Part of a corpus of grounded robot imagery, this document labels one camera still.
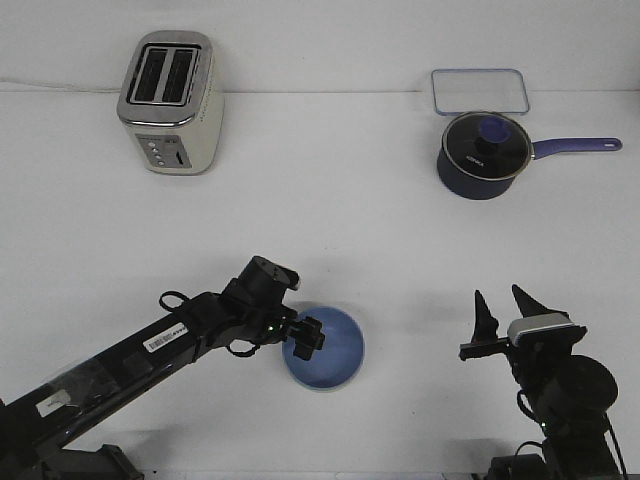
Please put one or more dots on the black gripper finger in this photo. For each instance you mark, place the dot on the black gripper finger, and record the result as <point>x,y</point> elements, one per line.
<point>485,325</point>
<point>527,305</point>

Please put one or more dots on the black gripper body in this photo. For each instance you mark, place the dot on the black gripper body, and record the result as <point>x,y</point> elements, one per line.
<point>538,350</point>
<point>304,338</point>

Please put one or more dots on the blue bowl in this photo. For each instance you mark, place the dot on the blue bowl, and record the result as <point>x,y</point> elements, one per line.
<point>339,359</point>

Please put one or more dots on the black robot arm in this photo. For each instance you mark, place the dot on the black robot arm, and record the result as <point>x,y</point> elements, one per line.
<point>567,395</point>
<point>37,428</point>

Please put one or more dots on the dark blue saucepan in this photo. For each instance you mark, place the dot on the dark blue saucepan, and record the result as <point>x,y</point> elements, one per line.
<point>476,189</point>

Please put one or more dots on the glass saucepan lid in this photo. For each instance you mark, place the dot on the glass saucepan lid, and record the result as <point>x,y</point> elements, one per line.
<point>487,146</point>

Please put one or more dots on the clear rectangular container lid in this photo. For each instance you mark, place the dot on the clear rectangular container lid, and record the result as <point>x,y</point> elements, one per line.
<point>457,91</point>

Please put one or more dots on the silver two-slot toaster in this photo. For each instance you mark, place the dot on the silver two-slot toaster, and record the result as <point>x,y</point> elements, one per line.
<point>171,103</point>

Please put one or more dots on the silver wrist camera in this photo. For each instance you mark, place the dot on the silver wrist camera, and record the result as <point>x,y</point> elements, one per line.
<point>293,278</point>
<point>526,326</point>

